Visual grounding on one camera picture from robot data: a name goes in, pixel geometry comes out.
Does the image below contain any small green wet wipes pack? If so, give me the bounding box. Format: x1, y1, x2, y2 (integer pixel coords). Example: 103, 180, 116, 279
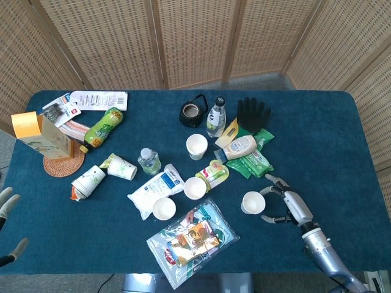
244, 128, 275, 150

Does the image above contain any white paper cup green print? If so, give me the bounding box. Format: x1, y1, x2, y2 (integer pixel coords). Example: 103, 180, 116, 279
240, 191, 266, 215

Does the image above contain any floral white paper cup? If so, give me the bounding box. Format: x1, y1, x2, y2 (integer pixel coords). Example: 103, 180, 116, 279
106, 155, 138, 181

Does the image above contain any small clear water bottle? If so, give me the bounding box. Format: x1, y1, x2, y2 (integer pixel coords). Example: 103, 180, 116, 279
137, 147, 162, 176

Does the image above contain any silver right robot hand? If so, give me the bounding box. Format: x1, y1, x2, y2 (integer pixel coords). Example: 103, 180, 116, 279
260, 173, 318, 228

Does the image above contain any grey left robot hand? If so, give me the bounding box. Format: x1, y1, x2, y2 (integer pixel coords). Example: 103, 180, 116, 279
0, 186, 30, 267

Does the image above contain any plain white paper cup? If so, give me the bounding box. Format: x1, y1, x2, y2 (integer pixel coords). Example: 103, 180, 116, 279
152, 197, 177, 221
186, 134, 209, 161
183, 176, 208, 201

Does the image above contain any clear plastic zip bag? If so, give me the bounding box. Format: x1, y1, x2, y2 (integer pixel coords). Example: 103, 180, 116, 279
146, 197, 240, 291

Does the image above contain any white barcode blister card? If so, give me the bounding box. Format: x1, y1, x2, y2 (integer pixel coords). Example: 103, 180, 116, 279
69, 90, 129, 111

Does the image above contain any orange beige cardboard box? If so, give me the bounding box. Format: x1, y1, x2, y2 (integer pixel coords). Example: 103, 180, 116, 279
11, 111, 75, 161

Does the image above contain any green tea drink bottle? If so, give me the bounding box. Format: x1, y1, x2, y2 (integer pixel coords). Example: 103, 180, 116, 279
79, 106, 125, 153

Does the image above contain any large green wet wipes pack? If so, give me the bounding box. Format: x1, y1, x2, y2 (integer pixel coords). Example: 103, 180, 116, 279
225, 149, 274, 179

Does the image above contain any blue table cloth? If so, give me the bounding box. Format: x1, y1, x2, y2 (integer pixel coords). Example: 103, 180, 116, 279
0, 89, 386, 275

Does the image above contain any bamboo folding screen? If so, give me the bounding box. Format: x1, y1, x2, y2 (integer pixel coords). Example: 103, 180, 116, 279
0, 0, 391, 220

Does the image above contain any clear bottle black cap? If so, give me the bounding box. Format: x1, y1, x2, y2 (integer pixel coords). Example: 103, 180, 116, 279
206, 96, 227, 139

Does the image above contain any thin black floor cable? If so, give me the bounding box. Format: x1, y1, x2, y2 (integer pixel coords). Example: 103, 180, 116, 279
97, 273, 114, 293

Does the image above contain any round woven rattan coaster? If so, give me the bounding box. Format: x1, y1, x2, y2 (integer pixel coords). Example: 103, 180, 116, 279
43, 147, 86, 178

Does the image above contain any black cast iron teapot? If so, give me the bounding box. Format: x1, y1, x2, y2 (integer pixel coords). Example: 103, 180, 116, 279
178, 93, 209, 128

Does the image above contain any battery blister card pack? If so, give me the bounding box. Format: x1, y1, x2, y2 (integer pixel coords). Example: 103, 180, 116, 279
42, 93, 82, 128

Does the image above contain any yellow blue packet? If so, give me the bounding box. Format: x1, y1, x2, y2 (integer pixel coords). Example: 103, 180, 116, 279
214, 119, 242, 148

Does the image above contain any cream squeeze sauce bottle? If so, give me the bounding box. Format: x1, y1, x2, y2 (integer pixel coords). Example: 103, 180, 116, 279
213, 136, 257, 162

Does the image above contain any orange striped flat packet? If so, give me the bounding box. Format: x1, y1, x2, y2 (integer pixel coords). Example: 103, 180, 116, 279
57, 119, 92, 143

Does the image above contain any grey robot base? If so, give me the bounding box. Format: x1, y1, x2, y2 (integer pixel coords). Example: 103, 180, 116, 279
122, 272, 254, 293

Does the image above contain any colourful cartoon printed packet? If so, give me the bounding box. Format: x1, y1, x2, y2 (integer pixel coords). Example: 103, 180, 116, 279
166, 221, 221, 268

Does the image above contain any white tissue pack blue label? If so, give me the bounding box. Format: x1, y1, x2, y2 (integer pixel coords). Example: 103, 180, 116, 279
126, 164, 186, 221

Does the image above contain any lip balm blister pack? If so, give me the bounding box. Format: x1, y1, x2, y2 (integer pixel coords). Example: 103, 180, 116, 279
194, 159, 230, 192

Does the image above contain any black rubber work glove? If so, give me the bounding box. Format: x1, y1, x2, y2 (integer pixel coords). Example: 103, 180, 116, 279
235, 97, 272, 138

